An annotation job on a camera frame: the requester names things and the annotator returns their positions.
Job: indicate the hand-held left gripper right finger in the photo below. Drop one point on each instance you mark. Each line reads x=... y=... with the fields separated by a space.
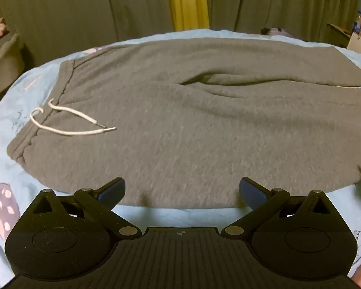
x=252 y=193

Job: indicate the light blue printed bedsheet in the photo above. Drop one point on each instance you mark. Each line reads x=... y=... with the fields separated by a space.
x=15 y=96

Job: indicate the dark purple plush object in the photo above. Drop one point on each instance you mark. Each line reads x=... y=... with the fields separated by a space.
x=269 y=31

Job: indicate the dark wooden desk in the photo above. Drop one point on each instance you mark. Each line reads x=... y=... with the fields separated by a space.
x=338 y=34

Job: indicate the grey upholstered chair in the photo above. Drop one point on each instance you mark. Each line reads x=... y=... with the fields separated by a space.
x=4 y=63

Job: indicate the white box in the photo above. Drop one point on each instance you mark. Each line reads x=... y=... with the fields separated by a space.
x=357 y=42

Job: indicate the yellow curtain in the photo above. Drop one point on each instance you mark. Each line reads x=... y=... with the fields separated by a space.
x=188 y=3

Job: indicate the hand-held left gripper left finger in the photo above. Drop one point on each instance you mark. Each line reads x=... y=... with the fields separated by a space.
x=114 y=190

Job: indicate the grey curtain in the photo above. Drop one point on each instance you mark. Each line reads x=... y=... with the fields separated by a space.
x=78 y=12
x=273 y=3

